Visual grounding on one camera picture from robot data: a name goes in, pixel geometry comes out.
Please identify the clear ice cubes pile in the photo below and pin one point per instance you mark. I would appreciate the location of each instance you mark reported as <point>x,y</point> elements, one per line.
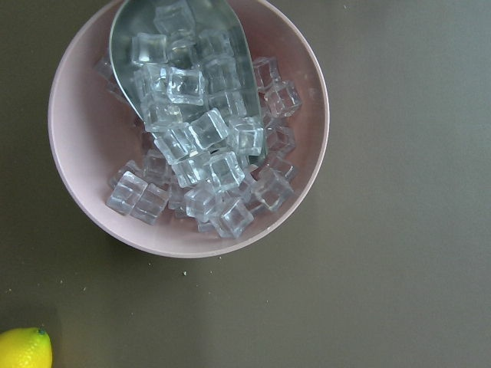
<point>220,193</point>

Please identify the metal ice scoop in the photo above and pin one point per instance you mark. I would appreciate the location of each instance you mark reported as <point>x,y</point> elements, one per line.
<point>186,69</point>

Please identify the pink bowl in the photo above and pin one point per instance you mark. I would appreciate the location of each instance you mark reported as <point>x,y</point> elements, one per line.
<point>91,137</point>

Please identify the yellow lemon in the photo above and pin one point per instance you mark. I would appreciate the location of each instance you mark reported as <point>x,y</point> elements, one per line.
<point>26,347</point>

